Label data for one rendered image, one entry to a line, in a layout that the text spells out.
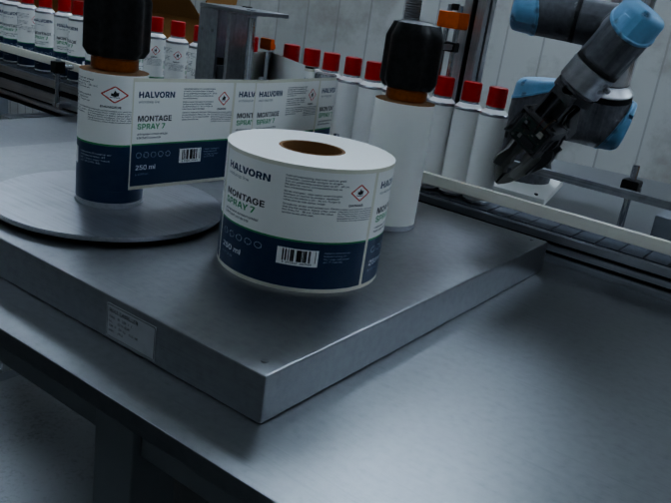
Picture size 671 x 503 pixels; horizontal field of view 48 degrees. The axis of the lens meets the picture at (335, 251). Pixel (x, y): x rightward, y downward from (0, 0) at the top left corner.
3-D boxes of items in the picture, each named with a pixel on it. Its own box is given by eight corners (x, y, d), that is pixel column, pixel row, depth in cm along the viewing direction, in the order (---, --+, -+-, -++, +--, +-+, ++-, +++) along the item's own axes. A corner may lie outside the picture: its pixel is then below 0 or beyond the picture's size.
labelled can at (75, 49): (91, 84, 199) (94, 2, 193) (75, 84, 195) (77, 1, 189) (78, 80, 202) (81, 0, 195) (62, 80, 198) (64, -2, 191)
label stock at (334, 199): (343, 236, 107) (358, 135, 102) (401, 292, 90) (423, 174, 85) (203, 233, 100) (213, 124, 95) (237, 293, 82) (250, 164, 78)
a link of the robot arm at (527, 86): (506, 124, 183) (521, 68, 178) (562, 138, 179) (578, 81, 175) (499, 131, 172) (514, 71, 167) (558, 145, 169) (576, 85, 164)
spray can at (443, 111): (409, 186, 140) (429, 75, 134) (415, 181, 145) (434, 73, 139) (437, 192, 139) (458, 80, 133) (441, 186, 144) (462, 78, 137)
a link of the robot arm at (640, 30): (669, 20, 116) (669, 29, 109) (617, 76, 122) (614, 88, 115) (628, -12, 117) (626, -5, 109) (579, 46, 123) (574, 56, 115)
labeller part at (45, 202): (-63, 193, 100) (-64, 184, 100) (126, 169, 124) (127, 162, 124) (82, 265, 84) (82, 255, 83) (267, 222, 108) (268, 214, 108)
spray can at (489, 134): (456, 199, 136) (479, 85, 129) (467, 195, 140) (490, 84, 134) (483, 207, 134) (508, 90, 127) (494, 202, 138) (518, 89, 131)
